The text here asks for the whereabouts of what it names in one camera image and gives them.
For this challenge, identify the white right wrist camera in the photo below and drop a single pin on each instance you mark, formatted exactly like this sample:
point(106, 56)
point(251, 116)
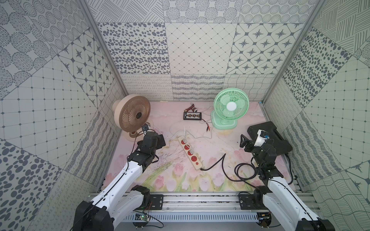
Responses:
point(262, 137)

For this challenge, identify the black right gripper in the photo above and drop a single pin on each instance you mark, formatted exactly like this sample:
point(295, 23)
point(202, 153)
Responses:
point(244, 143)

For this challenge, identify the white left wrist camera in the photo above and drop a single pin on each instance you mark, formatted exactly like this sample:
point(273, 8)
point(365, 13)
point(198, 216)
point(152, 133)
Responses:
point(145, 127)

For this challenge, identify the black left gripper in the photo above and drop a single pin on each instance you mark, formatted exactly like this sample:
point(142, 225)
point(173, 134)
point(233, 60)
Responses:
point(157, 138)

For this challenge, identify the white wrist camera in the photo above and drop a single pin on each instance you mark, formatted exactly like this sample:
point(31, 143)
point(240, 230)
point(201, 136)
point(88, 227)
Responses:
point(145, 127)
point(262, 137)

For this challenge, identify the green desk fan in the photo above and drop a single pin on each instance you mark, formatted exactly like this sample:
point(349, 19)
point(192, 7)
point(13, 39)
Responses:
point(229, 105)

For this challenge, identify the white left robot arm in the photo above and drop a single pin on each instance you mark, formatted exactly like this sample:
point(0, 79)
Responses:
point(108, 209)

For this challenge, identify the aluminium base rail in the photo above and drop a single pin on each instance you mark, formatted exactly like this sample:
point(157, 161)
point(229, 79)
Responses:
point(198, 207)

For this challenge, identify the cream red power strip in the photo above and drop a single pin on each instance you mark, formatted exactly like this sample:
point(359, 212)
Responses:
point(190, 153)

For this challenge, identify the black multimeter device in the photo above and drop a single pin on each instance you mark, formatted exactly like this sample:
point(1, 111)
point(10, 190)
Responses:
point(197, 116)

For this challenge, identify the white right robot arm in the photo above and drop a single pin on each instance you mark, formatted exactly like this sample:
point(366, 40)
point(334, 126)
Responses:
point(276, 195)

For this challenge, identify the black plastic tool case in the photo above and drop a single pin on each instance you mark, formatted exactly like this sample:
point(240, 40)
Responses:
point(281, 145)

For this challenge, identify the beige and brown desk fan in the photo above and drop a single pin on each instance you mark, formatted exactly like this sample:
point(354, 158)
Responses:
point(130, 114)

